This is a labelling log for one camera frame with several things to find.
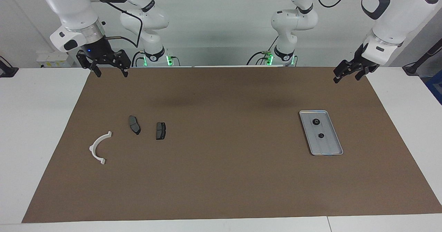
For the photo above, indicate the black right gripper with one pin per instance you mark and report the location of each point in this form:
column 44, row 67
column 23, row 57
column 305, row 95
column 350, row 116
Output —
column 100, row 54

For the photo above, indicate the black table clamp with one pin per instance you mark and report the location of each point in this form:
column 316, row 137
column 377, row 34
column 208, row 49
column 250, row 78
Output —
column 7, row 71

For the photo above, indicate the brown table mat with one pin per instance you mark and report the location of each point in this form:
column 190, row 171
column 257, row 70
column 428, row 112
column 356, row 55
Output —
column 221, row 176

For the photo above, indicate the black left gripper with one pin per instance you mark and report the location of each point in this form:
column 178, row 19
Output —
column 357, row 64

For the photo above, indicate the silver metal tray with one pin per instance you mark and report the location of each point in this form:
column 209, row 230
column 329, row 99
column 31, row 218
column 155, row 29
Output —
column 328, row 145

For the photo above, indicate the blue crate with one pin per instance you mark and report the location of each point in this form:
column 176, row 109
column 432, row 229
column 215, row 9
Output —
column 435, row 87

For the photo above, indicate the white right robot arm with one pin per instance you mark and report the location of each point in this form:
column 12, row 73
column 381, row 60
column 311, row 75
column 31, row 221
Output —
column 74, row 7

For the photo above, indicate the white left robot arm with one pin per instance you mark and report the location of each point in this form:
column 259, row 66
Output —
column 393, row 14

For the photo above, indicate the white curved plastic bracket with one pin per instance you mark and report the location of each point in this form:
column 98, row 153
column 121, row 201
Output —
column 94, row 149

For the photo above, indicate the dark grey brake pad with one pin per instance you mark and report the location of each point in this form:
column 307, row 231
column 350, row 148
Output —
column 161, row 131
column 134, row 125

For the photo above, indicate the black bearing gear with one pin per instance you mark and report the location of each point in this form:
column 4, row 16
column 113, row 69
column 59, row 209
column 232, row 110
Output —
column 320, row 135
column 316, row 122

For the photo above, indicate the white power box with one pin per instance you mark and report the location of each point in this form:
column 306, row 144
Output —
column 55, row 59

